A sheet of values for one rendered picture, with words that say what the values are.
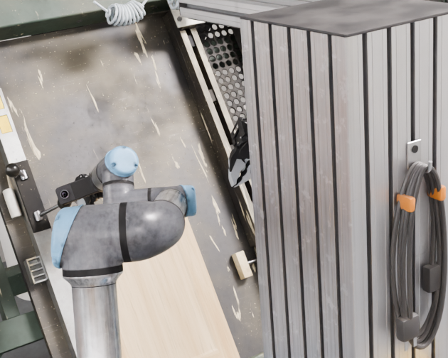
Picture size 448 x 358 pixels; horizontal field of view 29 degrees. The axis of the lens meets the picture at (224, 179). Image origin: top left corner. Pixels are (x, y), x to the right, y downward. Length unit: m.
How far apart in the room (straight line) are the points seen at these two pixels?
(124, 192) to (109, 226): 0.43
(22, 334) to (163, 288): 0.41
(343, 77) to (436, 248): 0.34
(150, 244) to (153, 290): 0.87
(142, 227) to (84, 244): 0.11
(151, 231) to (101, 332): 0.21
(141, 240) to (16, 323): 0.86
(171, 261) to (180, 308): 0.14
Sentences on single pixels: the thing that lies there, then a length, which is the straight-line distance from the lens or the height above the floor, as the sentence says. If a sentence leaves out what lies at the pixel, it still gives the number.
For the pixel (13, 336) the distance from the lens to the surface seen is 2.43.
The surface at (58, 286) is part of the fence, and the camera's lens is 2.40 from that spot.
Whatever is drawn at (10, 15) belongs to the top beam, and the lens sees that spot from 2.55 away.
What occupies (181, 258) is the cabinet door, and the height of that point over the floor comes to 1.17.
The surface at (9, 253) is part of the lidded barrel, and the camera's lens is 5.01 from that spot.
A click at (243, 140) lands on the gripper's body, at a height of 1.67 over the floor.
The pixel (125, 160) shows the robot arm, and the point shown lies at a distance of 2.06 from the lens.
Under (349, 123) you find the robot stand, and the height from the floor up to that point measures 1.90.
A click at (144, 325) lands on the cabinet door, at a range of 2.48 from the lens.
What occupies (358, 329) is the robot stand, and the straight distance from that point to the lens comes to 1.35.
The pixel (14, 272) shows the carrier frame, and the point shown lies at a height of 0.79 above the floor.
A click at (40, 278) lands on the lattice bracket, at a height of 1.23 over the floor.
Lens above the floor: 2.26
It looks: 20 degrees down
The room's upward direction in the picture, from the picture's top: 5 degrees counter-clockwise
